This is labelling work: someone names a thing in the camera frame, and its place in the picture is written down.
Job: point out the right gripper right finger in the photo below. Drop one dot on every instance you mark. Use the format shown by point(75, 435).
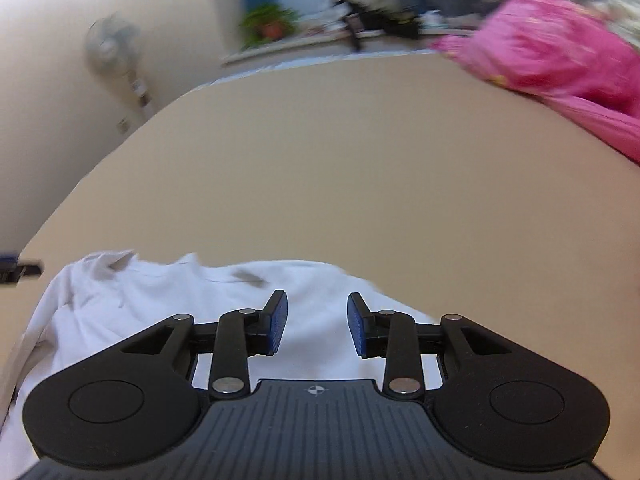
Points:
point(397, 338)

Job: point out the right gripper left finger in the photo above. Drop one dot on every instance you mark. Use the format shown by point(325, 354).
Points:
point(236, 337)

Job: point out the white long-sleeve shirt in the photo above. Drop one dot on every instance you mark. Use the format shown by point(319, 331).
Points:
point(107, 297)

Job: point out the white standing fan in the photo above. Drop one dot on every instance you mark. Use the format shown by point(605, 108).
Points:
point(112, 49)

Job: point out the striped blue bed sheet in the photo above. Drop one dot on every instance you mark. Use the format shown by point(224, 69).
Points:
point(316, 61)

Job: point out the potted green plant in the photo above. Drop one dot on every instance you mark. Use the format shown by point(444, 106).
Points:
point(266, 24)

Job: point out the pink floral quilt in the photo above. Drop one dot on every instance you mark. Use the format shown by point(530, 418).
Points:
point(563, 55)

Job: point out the white floral quilt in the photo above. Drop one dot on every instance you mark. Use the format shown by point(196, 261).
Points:
point(620, 17)

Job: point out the wall power outlet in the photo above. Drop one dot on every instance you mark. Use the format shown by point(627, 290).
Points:
point(123, 126)

